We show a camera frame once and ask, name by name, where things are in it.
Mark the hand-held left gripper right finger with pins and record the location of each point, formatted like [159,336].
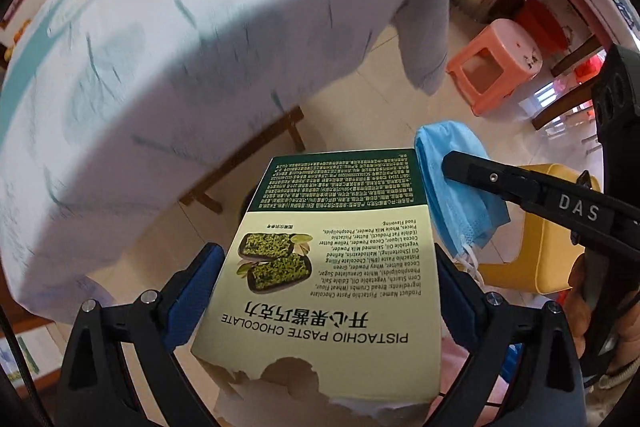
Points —
[452,282]

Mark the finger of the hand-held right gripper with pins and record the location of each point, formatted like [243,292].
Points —
[492,177]

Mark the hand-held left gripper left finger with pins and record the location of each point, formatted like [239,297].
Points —
[202,277]

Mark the blue face mask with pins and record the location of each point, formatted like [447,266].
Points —
[450,212]

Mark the cream and green cardboard box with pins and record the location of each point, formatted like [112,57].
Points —
[325,282]

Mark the person's right forearm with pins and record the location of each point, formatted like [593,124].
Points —
[620,374]

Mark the person's right hand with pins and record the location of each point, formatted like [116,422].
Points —
[577,302]

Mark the yellow plastic chair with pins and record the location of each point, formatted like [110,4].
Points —
[545,257]

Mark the pink plastic stool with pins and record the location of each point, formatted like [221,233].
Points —
[505,42]

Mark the red plastic bucket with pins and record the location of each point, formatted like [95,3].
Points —
[542,24]

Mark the leaf-print tablecloth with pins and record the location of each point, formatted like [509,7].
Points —
[200,32]

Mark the wooden table leg frame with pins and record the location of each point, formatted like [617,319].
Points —
[240,159]

